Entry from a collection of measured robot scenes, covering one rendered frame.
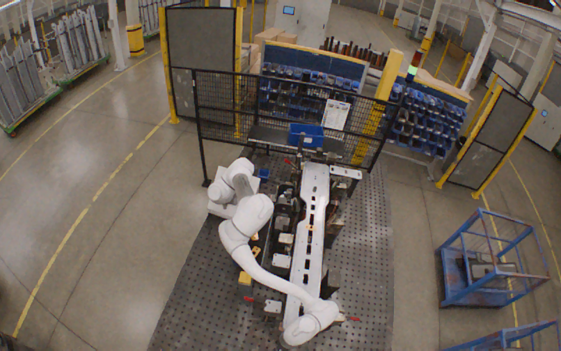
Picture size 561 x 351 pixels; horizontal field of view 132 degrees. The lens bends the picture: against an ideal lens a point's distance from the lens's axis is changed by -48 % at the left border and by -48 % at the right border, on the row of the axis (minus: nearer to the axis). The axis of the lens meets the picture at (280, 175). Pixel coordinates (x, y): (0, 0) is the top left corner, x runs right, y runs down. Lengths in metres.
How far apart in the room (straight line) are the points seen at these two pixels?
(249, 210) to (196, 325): 0.93
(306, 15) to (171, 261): 7.18
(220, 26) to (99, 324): 3.67
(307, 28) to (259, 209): 7.17
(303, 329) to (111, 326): 2.13
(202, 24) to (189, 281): 2.96
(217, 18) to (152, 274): 3.07
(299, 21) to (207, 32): 4.87
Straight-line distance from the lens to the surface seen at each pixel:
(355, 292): 1.90
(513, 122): 4.26
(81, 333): 2.95
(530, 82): 8.37
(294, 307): 1.43
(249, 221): 1.13
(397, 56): 2.12
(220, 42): 3.39
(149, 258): 2.79
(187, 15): 3.56
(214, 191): 1.68
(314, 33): 7.94
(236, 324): 1.70
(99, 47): 8.78
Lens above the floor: 2.37
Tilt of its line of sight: 45 degrees down
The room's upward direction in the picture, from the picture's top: 9 degrees clockwise
